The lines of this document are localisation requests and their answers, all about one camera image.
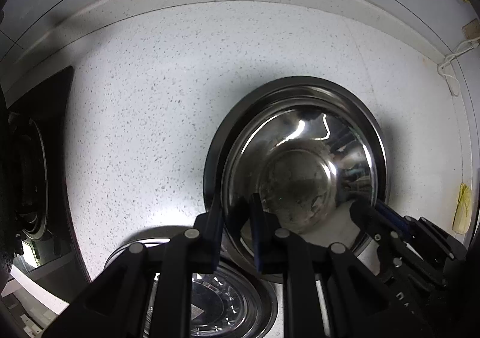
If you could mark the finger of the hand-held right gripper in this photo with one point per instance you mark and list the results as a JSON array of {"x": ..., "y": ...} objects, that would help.
[
  {"x": 392, "y": 218},
  {"x": 431, "y": 240}
]

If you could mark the black gas cooktop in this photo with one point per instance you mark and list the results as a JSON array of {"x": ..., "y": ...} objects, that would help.
[{"x": 62, "y": 105}]

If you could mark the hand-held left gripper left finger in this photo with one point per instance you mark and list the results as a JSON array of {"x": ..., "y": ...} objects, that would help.
[{"x": 216, "y": 244}]

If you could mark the plain steel plate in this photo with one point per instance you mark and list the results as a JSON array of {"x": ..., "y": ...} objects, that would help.
[{"x": 212, "y": 173}]

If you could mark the yellow cloth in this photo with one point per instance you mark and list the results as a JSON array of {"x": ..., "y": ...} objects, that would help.
[{"x": 463, "y": 207}]

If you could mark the large patterned steel plate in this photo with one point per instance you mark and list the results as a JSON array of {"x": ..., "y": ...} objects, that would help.
[{"x": 217, "y": 304}]

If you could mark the large steel bowl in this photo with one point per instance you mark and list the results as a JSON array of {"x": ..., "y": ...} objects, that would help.
[{"x": 300, "y": 128}]

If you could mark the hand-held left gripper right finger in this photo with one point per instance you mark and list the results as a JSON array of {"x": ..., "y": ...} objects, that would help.
[{"x": 257, "y": 237}]

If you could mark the beige wall socket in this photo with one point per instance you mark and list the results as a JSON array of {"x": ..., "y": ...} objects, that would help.
[{"x": 471, "y": 30}]

